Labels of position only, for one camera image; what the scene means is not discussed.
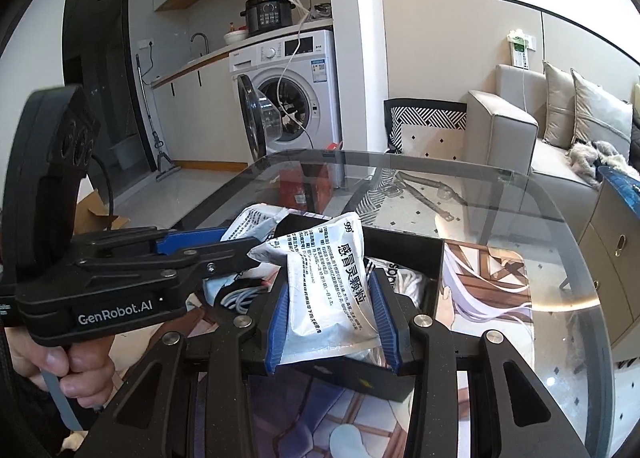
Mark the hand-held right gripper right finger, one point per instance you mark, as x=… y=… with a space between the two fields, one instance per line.
x=387 y=323

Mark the black white patterned chair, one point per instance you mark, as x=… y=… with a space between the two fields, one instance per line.
x=425 y=118

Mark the red box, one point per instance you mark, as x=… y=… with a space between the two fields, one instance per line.
x=300 y=188

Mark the floor mop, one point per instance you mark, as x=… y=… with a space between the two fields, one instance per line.
x=160 y=158

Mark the printed desk mat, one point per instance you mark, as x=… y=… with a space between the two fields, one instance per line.
x=500 y=278

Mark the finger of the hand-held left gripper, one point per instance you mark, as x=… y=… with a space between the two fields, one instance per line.
x=225 y=260
x=195 y=240

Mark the narrow beige pillow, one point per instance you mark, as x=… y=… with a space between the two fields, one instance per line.
x=557 y=103

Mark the white kitchen counter cabinet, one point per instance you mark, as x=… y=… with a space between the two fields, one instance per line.
x=200 y=113

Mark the black storage box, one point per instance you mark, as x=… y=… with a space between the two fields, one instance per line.
x=400 y=248

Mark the grey furry cloth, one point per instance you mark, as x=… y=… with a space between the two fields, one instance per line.
x=592 y=158

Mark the cardboard box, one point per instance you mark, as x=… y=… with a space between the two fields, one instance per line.
x=95 y=213

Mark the person's left hand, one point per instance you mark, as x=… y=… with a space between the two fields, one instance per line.
x=65 y=368

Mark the grey bin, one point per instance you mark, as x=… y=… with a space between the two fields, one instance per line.
x=127 y=153

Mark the black jacket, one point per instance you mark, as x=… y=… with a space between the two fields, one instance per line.
x=635 y=143

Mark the beige sofa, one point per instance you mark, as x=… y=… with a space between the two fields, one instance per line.
x=505 y=128

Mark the white green wall device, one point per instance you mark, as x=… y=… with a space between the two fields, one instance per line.
x=520 y=51

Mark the white wall socket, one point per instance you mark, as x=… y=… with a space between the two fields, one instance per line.
x=144 y=44

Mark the kitchen faucet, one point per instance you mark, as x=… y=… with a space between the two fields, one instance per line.
x=200 y=37

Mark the white bowl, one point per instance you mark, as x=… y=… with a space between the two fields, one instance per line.
x=235 y=37

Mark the printed plastic bag red trim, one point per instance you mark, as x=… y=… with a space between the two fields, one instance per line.
x=250 y=223

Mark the white green medicine packet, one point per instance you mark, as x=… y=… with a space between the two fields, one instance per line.
x=330 y=288

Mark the beige side cabinet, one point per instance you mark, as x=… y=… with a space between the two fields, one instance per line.
x=610 y=248

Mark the blue patterned cloth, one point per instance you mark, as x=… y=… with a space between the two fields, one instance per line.
x=620 y=174

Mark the white washing machine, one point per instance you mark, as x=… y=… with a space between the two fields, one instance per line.
x=320 y=88

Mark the wide grey pillow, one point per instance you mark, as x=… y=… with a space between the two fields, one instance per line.
x=600 y=113

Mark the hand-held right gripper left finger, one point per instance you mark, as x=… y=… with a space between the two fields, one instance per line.
x=279 y=333

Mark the dark glass door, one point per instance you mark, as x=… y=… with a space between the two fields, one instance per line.
x=95 y=78

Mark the black pressure cooker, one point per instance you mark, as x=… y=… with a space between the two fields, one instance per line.
x=270 y=16

